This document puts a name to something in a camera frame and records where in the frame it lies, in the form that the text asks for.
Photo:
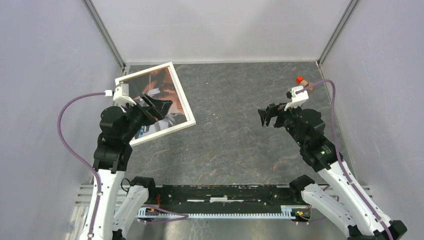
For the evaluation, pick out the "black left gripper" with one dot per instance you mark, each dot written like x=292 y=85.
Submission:
x=161 y=106

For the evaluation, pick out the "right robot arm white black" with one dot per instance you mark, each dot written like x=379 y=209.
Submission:
x=338 y=182

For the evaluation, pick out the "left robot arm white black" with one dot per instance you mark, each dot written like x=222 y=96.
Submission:
x=119 y=124

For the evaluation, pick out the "red cube block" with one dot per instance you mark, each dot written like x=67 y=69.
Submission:
x=299 y=79

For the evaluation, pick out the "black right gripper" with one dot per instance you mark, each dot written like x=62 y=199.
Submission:
x=265 y=115

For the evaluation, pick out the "printed photo with white border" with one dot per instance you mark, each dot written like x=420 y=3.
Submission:
x=159 y=85

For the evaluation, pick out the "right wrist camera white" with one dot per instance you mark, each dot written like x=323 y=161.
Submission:
x=297 y=96

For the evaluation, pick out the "aluminium rail with comb strip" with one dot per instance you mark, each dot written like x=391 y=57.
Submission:
x=85 y=194

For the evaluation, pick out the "rectangular wooden block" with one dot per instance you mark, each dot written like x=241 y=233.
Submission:
x=310 y=86

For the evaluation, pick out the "light wooden picture frame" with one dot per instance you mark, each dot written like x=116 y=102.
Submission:
x=185 y=104

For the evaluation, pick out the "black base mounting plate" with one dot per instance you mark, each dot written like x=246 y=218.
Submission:
x=222 y=199

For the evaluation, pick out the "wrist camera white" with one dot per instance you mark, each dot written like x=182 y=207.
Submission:
x=297 y=96
x=120 y=95

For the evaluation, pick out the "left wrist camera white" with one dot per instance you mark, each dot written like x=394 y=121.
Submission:
x=120 y=95

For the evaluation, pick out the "small wooden cube block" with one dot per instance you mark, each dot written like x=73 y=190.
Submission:
x=304 y=83

